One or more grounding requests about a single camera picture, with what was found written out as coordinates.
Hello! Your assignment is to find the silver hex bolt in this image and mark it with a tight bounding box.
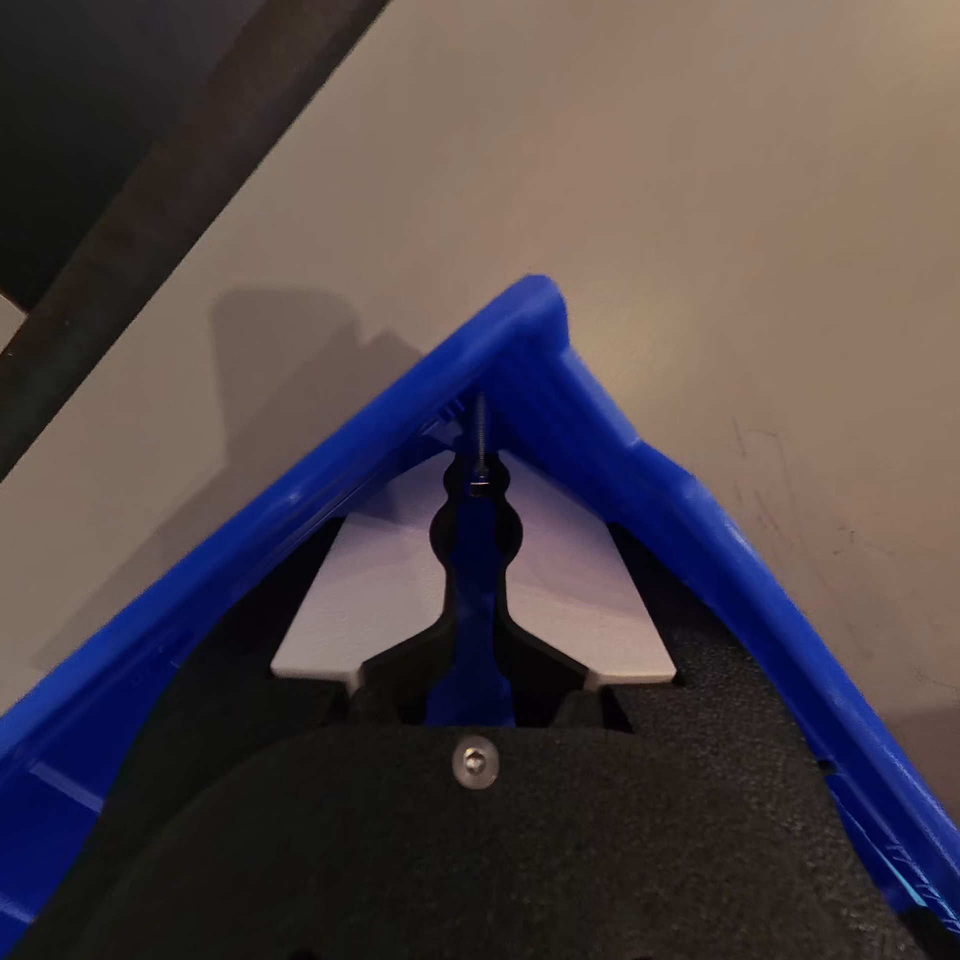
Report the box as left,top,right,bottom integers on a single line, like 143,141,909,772
468,390,493,500

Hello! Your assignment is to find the blue divided parts bin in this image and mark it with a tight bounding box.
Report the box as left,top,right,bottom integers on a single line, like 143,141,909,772
0,273,960,931

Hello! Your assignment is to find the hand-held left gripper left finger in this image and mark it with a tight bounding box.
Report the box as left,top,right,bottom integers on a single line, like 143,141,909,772
270,450,460,684

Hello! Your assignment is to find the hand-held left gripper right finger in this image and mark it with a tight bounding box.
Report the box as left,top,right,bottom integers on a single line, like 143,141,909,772
491,448,678,687

